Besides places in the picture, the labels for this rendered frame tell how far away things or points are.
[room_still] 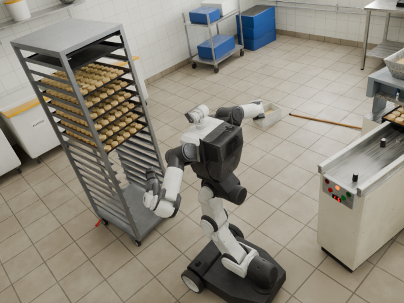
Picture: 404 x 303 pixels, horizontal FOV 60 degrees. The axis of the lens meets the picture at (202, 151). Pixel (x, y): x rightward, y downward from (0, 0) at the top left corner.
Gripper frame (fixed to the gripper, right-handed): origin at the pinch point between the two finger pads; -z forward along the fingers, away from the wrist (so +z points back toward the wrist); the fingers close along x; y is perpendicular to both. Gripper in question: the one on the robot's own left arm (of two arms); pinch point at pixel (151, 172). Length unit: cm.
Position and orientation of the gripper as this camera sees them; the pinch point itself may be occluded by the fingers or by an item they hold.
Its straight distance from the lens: 216.2
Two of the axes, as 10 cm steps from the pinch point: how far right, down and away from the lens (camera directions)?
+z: 1.6, 6.1, -7.8
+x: -2.8, -7.3, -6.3
